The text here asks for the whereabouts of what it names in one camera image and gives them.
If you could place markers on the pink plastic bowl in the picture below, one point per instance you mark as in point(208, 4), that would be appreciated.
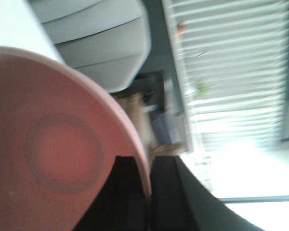
point(60, 134)

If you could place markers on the dark grey counter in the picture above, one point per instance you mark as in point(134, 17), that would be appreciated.
point(169, 121)

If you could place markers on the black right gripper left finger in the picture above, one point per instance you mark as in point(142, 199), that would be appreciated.
point(120, 205)

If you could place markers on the right grey upholstered chair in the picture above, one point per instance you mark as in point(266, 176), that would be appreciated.
point(106, 40)

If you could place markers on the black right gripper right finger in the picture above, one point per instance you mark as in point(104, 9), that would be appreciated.
point(181, 203)

